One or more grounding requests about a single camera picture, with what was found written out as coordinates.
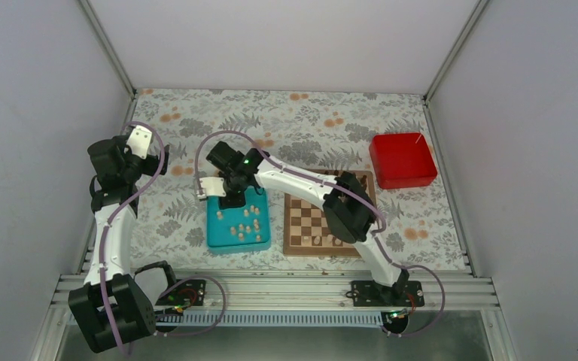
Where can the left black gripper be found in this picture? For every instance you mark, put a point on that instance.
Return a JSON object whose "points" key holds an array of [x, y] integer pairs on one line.
{"points": [[152, 168]]}

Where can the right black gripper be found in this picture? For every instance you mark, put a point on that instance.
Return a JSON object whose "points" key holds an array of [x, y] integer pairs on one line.
{"points": [[238, 201]]}

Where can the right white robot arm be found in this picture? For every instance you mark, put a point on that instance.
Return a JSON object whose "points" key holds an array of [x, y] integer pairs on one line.
{"points": [[350, 213]]}

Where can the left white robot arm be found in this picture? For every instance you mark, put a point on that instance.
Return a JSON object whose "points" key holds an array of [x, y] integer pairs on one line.
{"points": [[110, 308]]}

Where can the wooden chess board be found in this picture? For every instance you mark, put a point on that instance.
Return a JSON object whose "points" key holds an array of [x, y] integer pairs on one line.
{"points": [[302, 218]]}

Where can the teal plastic tray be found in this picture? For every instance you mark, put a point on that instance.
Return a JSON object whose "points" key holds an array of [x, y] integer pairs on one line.
{"points": [[218, 237]]}

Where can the floral patterned table mat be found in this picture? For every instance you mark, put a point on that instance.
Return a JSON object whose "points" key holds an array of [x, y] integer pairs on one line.
{"points": [[309, 130]]}

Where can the red plastic box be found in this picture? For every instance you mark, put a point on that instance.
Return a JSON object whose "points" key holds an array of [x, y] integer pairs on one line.
{"points": [[402, 160]]}

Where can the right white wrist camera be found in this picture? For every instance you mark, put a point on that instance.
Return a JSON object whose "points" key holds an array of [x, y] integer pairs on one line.
{"points": [[211, 186]]}

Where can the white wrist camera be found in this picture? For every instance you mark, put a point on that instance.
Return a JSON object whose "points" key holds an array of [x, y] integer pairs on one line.
{"points": [[139, 141], [211, 186]]}

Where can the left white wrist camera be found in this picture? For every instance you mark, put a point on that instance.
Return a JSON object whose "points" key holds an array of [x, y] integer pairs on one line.
{"points": [[139, 141]]}

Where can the aluminium front rail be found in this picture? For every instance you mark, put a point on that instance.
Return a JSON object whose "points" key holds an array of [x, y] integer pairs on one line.
{"points": [[315, 291]]}

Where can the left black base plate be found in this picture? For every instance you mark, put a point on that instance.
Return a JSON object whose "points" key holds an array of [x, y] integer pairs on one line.
{"points": [[187, 294]]}

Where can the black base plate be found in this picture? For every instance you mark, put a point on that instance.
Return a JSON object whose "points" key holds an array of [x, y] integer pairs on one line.
{"points": [[187, 294], [370, 294]]}

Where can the left aluminium frame post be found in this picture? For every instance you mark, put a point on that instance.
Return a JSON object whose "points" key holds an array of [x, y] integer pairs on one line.
{"points": [[105, 42]]}

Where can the aluminium frame post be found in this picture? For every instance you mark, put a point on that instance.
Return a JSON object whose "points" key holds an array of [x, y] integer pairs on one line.
{"points": [[105, 42], [467, 29]]}

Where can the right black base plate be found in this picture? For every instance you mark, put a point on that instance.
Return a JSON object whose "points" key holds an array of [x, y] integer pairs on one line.
{"points": [[370, 294]]}

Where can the right aluminium frame post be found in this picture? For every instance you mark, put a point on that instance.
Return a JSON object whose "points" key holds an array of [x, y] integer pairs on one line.
{"points": [[467, 29]]}

